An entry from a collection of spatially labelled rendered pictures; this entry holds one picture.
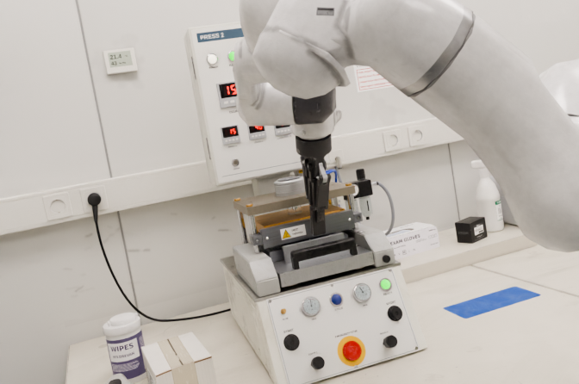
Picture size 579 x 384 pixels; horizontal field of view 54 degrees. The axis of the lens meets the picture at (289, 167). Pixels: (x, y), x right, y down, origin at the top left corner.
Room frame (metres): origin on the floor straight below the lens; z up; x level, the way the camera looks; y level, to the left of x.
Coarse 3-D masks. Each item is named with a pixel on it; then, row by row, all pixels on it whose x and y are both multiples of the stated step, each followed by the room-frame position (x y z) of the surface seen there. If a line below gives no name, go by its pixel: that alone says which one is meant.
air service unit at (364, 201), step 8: (360, 176) 1.61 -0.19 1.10; (352, 184) 1.58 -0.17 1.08; (360, 184) 1.60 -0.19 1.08; (368, 184) 1.60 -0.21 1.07; (376, 184) 1.63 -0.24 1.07; (360, 192) 1.60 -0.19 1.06; (368, 192) 1.60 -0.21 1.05; (360, 200) 1.61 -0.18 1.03; (368, 200) 1.61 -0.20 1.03; (360, 208) 1.62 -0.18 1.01; (368, 208) 1.60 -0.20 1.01; (368, 216) 1.61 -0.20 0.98
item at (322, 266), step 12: (312, 240) 1.30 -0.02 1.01; (324, 240) 1.31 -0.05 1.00; (288, 252) 1.29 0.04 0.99; (336, 252) 1.31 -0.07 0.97; (348, 252) 1.29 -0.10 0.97; (360, 252) 1.27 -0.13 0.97; (276, 264) 1.29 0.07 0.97; (288, 264) 1.27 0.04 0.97; (300, 264) 1.26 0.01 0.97; (312, 264) 1.24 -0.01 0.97; (324, 264) 1.24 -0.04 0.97; (336, 264) 1.24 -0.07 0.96; (348, 264) 1.25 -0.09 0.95; (360, 264) 1.26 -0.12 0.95; (288, 276) 1.21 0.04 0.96; (300, 276) 1.22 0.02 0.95; (312, 276) 1.23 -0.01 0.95
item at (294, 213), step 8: (288, 208) 1.42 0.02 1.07; (296, 208) 1.41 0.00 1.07; (304, 208) 1.47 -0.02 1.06; (328, 208) 1.40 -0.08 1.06; (336, 208) 1.39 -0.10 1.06; (344, 208) 1.37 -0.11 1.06; (256, 216) 1.48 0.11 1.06; (264, 216) 1.45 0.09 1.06; (272, 216) 1.43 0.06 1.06; (280, 216) 1.41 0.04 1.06; (288, 216) 1.39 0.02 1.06; (296, 216) 1.37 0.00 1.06; (304, 216) 1.35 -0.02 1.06; (264, 224) 1.34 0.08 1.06; (272, 224) 1.32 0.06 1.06; (280, 224) 1.33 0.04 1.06
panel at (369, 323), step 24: (312, 288) 1.22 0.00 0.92; (336, 288) 1.23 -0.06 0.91; (288, 312) 1.19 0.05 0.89; (336, 312) 1.21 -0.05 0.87; (360, 312) 1.21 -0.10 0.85; (384, 312) 1.22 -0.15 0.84; (288, 336) 1.16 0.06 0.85; (312, 336) 1.17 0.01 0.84; (336, 336) 1.18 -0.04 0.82; (360, 336) 1.19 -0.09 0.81; (384, 336) 1.20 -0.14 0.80; (408, 336) 1.21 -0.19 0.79; (288, 360) 1.14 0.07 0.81; (336, 360) 1.16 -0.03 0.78; (360, 360) 1.17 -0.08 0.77; (384, 360) 1.18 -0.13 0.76
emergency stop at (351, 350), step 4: (344, 344) 1.17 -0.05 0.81; (348, 344) 1.17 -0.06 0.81; (352, 344) 1.17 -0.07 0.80; (356, 344) 1.17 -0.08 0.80; (344, 348) 1.17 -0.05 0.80; (348, 348) 1.17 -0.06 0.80; (352, 348) 1.17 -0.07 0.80; (356, 348) 1.17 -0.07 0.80; (360, 348) 1.17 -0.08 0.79; (344, 352) 1.16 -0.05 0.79; (348, 352) 1.16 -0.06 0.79; (352, 352) 1.16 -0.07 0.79; (356, 352) 1.16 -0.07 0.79; (360, 352) 1.17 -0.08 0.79; (348, 356) 1.16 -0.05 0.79; (352, 356) 1.16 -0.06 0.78; (356, 356) 1.16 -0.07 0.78; (352, 360) 1.16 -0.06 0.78
